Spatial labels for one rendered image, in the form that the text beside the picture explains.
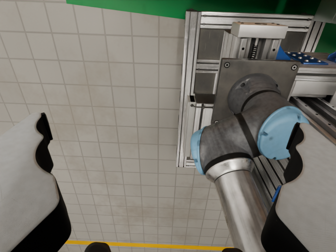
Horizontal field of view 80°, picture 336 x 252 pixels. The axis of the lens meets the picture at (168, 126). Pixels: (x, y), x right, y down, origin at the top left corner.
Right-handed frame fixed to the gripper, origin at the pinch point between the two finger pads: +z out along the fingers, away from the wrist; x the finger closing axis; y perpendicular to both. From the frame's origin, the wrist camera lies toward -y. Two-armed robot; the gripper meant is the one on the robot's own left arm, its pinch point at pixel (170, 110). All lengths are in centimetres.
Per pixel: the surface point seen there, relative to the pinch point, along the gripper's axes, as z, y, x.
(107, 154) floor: 152, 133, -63
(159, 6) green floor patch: 152, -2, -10
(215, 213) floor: 152, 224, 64
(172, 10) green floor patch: 152, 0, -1
